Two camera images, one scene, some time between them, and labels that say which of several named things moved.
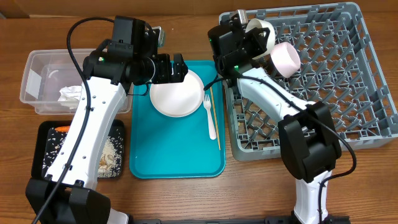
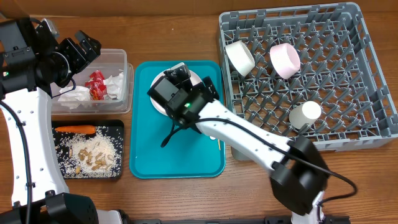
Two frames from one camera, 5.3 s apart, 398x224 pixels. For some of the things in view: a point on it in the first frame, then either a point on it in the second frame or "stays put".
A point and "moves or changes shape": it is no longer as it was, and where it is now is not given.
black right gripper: [257, 37] → [208, 84]
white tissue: [70, 96] stays put
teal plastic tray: [165, 147] stays put
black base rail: [149, 220] stays put
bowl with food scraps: [285, 59] stays put
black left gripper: [180, 70] → [82, 56]
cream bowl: [262, 23] moves or changes shape
